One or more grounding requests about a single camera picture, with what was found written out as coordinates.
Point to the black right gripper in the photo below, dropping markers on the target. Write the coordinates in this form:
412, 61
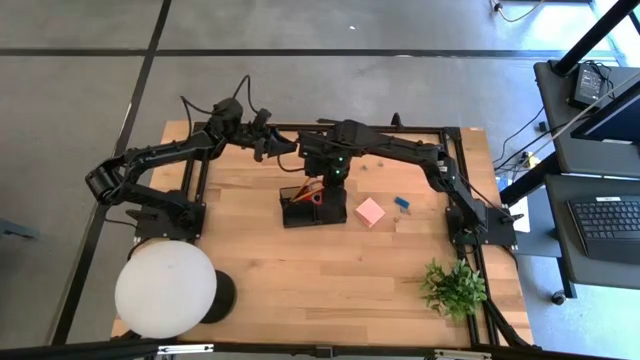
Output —
325, 155

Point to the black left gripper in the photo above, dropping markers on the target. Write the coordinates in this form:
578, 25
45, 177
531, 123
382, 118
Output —
255, 136

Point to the black mesh desk organizer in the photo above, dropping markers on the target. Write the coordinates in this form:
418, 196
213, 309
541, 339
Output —
310, 215

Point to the pink sticky note pad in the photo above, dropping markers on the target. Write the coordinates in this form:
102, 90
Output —
370, 212

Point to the large blue binder clip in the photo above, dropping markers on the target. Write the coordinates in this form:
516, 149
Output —
401, 202

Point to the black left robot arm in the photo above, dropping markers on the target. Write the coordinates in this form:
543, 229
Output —
165, 148

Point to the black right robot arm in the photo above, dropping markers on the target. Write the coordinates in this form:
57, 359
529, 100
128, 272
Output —
395, 145

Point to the green artificial plant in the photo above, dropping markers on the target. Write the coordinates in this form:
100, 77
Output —
455, 292

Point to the black rig crossbar with brackets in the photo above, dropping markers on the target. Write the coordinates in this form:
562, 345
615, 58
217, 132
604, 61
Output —
280, 350

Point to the white globe table lamp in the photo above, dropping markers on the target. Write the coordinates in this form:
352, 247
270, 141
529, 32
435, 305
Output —
165, 287

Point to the white paper sheet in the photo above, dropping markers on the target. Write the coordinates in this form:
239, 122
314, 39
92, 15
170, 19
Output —
523, 215

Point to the yellow power plug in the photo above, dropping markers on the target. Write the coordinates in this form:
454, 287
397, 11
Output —
533, 161

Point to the dark grey side desk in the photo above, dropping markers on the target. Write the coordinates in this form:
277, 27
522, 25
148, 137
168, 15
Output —
555, 110

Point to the black caster wheel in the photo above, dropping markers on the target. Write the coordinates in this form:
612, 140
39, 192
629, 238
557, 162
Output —
558, 298

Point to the thin white strip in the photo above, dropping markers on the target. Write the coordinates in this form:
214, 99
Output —
585, 114

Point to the black power box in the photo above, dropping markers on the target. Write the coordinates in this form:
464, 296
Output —
587, 85

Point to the black laptop keyboard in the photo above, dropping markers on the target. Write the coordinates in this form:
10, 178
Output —
605, 225

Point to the grey desk with laptop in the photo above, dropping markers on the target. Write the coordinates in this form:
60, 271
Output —
600, 275

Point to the black computer monitor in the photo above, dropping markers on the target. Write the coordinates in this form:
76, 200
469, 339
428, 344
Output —
615, 125

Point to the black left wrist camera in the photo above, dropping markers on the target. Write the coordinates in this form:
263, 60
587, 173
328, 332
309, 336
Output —
261, 117

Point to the black arch bracket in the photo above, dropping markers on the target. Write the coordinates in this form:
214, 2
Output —
396, 121

